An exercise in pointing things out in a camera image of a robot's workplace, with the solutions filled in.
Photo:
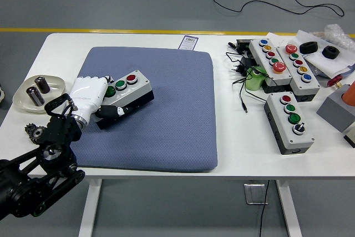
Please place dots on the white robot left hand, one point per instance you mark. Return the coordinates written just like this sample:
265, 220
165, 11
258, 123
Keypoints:
86, 95

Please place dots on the grey four-button control box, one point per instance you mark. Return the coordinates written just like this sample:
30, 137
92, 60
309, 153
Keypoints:
141, 77

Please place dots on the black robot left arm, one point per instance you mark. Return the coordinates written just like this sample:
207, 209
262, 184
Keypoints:
58, 128

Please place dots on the grey five-button control box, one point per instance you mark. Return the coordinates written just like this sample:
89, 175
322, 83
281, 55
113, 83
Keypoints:
256, 51
312, 85

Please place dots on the beige shallow dish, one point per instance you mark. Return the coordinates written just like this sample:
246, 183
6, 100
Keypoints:
55, 83

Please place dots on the dark cylindrical capacitor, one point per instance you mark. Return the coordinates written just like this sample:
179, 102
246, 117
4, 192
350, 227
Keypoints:
34, 96
42, 85

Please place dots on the black metal gear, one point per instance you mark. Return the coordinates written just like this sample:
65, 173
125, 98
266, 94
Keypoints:
32, 133

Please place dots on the yellow floor tape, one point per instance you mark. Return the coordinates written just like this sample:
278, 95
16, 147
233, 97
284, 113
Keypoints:
111, 30

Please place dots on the blue-grey textured mat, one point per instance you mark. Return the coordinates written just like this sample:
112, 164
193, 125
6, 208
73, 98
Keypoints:
172, 126

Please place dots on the purple label card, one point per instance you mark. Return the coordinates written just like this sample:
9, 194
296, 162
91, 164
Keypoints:
188, 43

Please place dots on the white table leg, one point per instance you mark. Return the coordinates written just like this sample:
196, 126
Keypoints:
288, 209
90, 212

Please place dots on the black power adapter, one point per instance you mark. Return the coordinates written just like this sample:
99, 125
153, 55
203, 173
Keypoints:
247, 62

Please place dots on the small black electronic device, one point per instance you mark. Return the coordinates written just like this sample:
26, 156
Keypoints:
244, 45

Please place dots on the green plastic cylinder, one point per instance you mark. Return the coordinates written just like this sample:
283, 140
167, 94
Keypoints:
253, 81

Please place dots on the black foam wheel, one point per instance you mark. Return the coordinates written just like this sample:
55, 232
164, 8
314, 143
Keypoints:
325, 53
301, 49

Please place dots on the white foam sheet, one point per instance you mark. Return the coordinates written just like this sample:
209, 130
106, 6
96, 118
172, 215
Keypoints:
327, 65

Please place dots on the grey rectangular block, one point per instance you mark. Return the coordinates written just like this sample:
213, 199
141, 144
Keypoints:
332, 112

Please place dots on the red knob part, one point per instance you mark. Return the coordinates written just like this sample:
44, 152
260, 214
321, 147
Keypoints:
334, 80

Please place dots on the clear bubble wrap bag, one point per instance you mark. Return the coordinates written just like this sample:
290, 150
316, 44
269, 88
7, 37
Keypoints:
337, 33

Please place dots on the orange cylinder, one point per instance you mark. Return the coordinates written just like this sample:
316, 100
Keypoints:
350, 94

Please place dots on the clear bag with blue trim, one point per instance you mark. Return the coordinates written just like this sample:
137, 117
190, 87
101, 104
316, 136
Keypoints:
350, 68

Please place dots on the white box with black edge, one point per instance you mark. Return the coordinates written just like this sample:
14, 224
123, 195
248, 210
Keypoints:
351, 134

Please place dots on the metal bracket under table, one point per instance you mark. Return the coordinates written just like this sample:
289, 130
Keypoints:
249, 192

